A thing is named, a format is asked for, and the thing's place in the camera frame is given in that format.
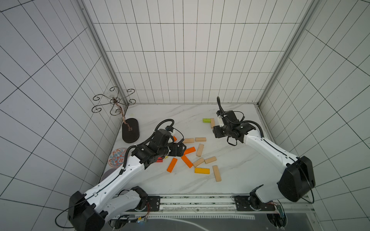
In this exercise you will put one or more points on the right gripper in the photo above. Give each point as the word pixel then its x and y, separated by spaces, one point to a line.
pixel 219 132

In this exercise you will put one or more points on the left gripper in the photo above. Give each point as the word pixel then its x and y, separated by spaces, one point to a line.
pixel 180 151

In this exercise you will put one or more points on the green block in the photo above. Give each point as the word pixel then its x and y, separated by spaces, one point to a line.
pixel 207 120

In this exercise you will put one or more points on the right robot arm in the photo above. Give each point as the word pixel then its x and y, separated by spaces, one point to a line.
pixel 297 174

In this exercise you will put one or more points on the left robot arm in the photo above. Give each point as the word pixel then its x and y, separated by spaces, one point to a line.
pixel 91 210

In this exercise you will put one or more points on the orange block lower middle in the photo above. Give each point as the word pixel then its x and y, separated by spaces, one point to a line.
pixel 187 161

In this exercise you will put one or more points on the orange block lower left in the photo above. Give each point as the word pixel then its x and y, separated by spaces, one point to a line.
pixel 172 165

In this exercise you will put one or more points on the natural wood block vertical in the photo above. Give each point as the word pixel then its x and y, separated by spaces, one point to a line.
pixel 200 150

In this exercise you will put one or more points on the natural wood block small diagonal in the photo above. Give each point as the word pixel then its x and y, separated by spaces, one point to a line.
pixel 198 162

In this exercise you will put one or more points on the yellow block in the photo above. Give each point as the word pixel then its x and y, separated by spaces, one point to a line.
pixel 199 170

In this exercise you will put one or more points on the natural wood block small right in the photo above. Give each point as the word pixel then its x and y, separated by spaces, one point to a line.
pixel 210 160

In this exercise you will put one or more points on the patterned round plate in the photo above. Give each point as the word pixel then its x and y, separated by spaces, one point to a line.
pixel 117 157

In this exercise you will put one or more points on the black wire ornament stand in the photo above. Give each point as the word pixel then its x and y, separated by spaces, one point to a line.
pixel 119 106

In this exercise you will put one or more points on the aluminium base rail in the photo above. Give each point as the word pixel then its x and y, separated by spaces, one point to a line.
pixel 203 204

